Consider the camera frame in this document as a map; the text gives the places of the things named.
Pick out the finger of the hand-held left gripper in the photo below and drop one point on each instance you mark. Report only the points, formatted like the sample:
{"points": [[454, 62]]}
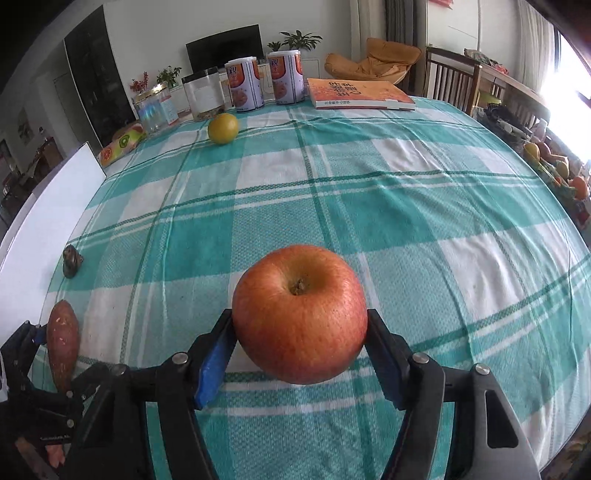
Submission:
{"points": [[21, 344]]}

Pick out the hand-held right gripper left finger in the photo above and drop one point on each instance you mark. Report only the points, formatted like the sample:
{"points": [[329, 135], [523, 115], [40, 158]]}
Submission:
{"points": [[214, 369]]}

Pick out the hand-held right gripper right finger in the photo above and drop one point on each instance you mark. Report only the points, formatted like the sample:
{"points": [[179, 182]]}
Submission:
{"points": [[385, 364]]}

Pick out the sweet potato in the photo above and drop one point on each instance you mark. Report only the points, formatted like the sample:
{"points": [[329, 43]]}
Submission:
{"points": [[62, 344]]}

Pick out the red apple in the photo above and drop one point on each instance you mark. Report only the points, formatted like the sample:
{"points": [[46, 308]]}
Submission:
{"points": [[300, 323]]}

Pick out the white cardboard box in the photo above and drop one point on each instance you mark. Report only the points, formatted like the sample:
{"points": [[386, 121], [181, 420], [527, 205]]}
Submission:
{"points": [[51, 207]]}

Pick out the person's left hand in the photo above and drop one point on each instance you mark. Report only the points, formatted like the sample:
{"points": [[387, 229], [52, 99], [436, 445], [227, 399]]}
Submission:
{"points": [[56, 456]]}

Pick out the dark brown round fruit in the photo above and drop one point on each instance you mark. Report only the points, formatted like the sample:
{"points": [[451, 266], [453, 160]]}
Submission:
{"points": [[71, 262]]}

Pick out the teal checked tablecloth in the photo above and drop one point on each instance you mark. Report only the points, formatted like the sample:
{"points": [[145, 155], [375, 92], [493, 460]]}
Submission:
{"points": [[415, 230]]}

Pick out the fruit print snack packet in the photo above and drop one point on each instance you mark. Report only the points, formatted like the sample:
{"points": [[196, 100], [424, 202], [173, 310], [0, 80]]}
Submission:
{"points": [[122, 145]]}

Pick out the yellow-green orange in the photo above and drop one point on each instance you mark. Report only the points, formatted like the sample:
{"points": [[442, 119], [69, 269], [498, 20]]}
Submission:
{"points": [[223, 129]]}

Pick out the yellow fruit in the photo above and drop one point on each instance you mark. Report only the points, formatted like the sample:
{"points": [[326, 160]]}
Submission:
{"points": [[532, 151]]}

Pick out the orange fruit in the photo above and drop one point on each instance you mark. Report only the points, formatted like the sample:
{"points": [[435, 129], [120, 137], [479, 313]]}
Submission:
{"points": [[579, 187]]}

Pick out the glass jar with gold lid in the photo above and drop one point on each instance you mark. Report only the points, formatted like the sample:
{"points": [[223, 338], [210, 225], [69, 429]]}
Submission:
{"points": [[154, 113]]}

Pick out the orange book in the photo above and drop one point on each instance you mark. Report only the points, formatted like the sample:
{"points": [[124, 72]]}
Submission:
{"points": [[355, 94]]}

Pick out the clear jar with black lid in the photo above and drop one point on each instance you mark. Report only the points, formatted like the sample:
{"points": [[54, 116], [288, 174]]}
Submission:
{"points": [[203, 94]]}

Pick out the dark glass cabinet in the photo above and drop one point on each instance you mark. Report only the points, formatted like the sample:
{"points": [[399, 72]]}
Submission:
{"points": [[97, 78]]}

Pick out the white printed can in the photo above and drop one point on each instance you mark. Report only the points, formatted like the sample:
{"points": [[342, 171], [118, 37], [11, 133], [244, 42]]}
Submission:
{"points": [[244, 87], [286, 78]]}

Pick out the red flower arrangement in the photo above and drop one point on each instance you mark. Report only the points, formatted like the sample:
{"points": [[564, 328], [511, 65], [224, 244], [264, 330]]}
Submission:
{"points": [[138, 83]]}

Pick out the dark wooden chair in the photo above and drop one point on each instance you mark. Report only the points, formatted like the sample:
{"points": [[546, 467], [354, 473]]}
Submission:
{"points": [[450, 78]]}

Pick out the leafy potted plant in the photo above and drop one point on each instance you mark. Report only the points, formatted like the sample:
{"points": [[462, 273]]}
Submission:
{"points": [[168, 76]]}

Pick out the orange lounge chair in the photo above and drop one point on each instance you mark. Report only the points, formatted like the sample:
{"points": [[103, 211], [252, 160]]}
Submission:
{"points": [[369, 62]]}

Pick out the wooden side table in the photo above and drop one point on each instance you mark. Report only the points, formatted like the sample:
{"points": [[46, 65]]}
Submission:
{"points": [[512, 85]]}

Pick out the black television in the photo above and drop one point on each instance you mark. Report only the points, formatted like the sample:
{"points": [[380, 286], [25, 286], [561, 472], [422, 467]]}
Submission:
{"points": [[224, 48]]}

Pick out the small green potted plant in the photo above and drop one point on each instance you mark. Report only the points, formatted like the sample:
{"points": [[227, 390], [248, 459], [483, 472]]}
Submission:
{"points": [[274, 46]]}

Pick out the window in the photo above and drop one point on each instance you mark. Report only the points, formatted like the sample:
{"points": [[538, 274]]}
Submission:
{"points": [[575, 92]]}

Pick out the large green potted plant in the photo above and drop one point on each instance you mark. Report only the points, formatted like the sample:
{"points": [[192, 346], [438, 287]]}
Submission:
{"points": [[300, 40]]}

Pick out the grey curtain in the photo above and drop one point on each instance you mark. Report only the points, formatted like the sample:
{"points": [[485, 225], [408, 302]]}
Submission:
{"points": [[404, 21]]}

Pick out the white curtain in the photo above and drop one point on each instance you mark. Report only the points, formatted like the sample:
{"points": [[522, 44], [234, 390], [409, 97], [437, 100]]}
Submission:
{"points": [[535, 41]]}

